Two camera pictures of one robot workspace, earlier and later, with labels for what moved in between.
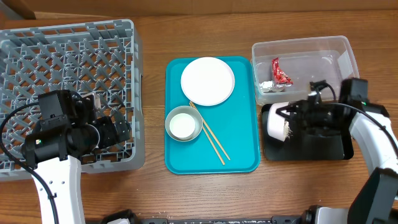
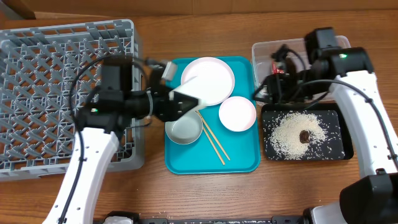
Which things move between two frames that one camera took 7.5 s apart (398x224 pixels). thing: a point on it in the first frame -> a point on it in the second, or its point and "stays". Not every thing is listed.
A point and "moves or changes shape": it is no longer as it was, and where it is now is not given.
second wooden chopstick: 213,146 stays
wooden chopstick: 209,129 stays
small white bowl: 276,121 -> 237,114
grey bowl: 184,123 stays
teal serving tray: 234,121 stays
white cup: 183,126 -> 206,92
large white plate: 208,81 stays
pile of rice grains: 287,132 moves or changes shape
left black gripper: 121,131 -> 166,106
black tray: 306,145 stays
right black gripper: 299,119 -> 276,94
